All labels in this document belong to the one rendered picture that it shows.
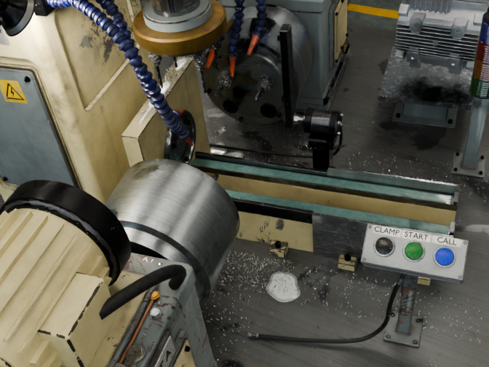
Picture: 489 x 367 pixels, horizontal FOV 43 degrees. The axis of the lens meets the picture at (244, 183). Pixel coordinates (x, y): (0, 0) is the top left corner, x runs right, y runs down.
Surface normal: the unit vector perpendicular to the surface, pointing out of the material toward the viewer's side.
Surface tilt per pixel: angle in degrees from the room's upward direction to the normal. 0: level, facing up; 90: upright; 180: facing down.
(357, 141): 0
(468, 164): 90
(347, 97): 0
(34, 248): 23
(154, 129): 90
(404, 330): 90
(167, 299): 0
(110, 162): 90
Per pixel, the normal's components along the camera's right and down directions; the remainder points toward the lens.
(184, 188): 0.30, -0.60
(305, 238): -0.32, 0.67
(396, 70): -0.10, -0.73
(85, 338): 0.94, 0.15
